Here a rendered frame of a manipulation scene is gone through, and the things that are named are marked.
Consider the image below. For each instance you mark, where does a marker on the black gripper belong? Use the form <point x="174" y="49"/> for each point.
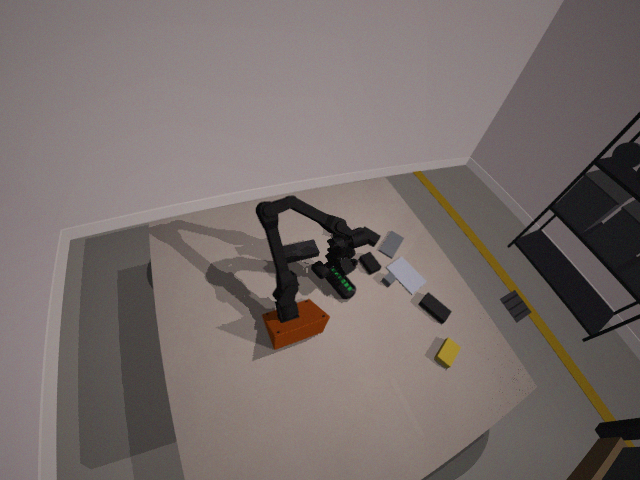
<point x="322" y="270"/>

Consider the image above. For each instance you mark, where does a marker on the yellow block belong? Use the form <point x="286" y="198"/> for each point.
<point x="447" y="353"/>

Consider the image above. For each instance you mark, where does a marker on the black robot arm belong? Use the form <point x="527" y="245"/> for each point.
<point x="286" y="281"/>

